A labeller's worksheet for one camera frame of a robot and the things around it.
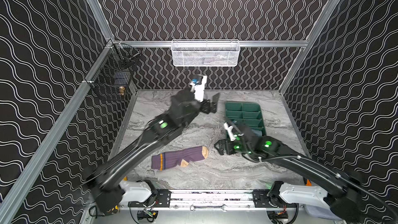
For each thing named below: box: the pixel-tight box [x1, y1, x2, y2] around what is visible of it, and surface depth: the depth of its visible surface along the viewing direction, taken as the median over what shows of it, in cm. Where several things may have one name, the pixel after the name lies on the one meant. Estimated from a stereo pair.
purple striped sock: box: [151, 146, 209, 171], surface depth 89 cm
